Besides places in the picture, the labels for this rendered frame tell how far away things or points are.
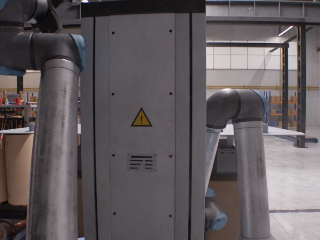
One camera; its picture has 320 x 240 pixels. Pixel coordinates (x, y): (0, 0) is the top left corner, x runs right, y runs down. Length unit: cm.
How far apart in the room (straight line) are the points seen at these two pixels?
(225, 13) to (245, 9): 75
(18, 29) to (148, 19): 32
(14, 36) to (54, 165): 33
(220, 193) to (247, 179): 57
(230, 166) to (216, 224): 41
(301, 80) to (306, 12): 251
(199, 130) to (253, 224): 47
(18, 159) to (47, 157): 328
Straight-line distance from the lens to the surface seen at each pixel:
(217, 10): 1006
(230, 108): 94
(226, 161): 154
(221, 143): 189
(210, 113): 93
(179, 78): 68
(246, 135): 98
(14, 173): 383
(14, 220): 165
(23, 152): 375
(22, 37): 66
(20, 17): 68
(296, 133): 149
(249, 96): 100
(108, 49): 72
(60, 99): 54
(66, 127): 51
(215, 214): 127
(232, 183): 155
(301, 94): 1095
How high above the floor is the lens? 149
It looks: 2 degrees down
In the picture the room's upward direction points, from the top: straight up
